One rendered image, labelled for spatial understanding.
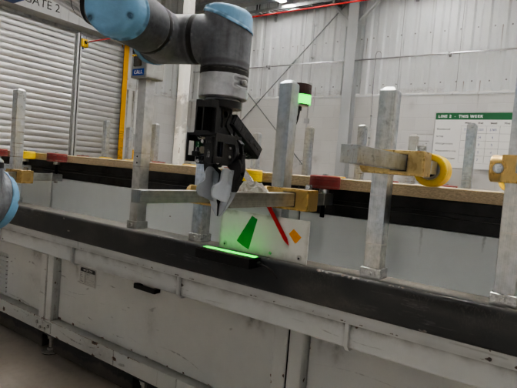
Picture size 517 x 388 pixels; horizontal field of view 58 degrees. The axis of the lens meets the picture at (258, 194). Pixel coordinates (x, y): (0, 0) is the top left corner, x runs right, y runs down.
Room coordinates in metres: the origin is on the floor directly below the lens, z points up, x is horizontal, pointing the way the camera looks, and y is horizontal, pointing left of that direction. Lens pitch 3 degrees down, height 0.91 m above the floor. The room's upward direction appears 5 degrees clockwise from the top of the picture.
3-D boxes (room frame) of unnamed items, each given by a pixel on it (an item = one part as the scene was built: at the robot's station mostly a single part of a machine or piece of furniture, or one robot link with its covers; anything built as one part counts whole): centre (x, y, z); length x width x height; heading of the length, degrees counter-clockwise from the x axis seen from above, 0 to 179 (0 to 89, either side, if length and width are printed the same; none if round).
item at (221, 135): (0.86, 0.08, 0.97); 0.09 x 0.08 x 0.12; 145
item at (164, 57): (0.89, 0.19, 1.14); 0.12 x 0.12 x 0.09; 73
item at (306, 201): (1.11, -0.07, 0.85); 0.13 x 0.06 x 0.05; 55
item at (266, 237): (1.12, -0.01, 0.75); 0.26 x 0.01 x 0.10; 55
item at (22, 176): (1.83, 0.95, 0.81); 0.13 x 0.06 x 0.05; 55
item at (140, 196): (1.21, 0.15, 0.83); 0.43 x 0.03 x 0.04; 145
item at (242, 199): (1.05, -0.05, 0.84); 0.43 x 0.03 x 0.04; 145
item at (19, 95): (1.84, 0.97, 0.91); 0.03 x 0.03 x 0.48; 55
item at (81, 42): (3.51, 1.40, 1.25); 0.15 x 0.08 x 1.10; 55
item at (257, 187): (0.97, 0.01, 0.87); 0.09 x 0.07 x 0.02; 145
